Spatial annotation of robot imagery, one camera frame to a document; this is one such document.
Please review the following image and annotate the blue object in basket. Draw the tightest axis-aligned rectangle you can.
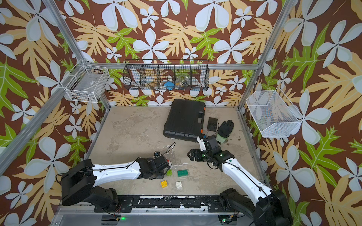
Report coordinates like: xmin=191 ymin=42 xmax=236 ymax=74
xmin=164 ymin=82 xmax=175 ymax=90

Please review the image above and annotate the black wire basket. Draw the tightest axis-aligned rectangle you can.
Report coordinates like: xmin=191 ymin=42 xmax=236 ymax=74
xmin=121 ymin=59 xmax=210 ymax=91

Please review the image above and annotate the black work glove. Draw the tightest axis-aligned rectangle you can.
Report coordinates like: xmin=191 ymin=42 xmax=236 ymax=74
xmin=216 ymin=120 xmax=234 ymax=144

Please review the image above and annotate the black plastic tool case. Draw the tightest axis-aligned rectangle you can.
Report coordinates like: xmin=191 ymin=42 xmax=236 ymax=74
xmin=163 ymin=99 xmax=206 ymax=142

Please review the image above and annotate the white wire basket left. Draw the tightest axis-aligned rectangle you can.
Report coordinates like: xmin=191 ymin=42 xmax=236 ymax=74
xmin=63 ymin=64 xmax=110 ymax=103

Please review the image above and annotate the white lego brick lower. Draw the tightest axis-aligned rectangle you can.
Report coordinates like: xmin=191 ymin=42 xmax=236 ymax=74
xmin=176 ymin=181 xmax=183 ymax=189

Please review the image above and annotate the light green lego brick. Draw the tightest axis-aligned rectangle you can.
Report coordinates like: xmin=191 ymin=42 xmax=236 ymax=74
xmin=166 ymin=169 xmax=173 ymax=176

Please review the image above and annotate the dark green lego brick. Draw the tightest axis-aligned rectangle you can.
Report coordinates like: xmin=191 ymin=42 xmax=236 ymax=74
xmin=177 ymin=169 xmax=189 ymax=177

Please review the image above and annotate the white mesh basket right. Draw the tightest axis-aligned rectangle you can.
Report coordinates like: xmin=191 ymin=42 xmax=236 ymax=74
xmin=246 ymin=87 xmax=302 ymax=138

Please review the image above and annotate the yellow lego brick lower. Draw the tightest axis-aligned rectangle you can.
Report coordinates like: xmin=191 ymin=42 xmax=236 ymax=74
xmin=161 ymin=180 xmax=168 ymax=188

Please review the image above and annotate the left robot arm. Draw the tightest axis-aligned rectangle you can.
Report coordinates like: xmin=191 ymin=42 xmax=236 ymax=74
xmin=61 ymin=155 xmax=171 ymax=210

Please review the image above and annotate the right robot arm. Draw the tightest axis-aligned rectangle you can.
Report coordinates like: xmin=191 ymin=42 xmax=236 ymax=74
xmin=188 ymin=136 xmax=293 ymax=226

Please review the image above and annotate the small black box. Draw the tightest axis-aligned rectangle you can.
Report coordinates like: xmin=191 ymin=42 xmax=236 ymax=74
xmin=206 ymin=117 xmax=218 ymax=132

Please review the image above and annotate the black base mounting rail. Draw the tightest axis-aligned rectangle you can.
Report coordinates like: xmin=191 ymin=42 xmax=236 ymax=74
xmin=94 ymin=195 xmax=235 ymax=213

